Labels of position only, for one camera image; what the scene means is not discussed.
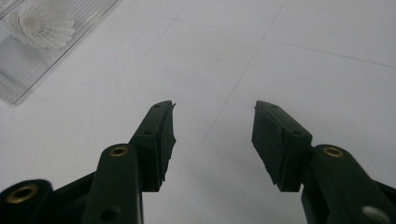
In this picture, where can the white table cover board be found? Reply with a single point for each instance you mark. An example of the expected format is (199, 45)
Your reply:
(218, 62)

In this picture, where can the clear plastic bin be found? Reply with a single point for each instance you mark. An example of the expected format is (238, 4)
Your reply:
(18, 71)

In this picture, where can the white feather shuttlecock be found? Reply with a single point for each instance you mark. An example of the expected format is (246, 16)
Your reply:
(40, 28)

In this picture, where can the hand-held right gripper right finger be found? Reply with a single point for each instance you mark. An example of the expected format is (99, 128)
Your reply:
(280, 149)

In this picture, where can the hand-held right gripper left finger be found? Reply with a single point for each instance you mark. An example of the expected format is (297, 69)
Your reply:
(152, 149)

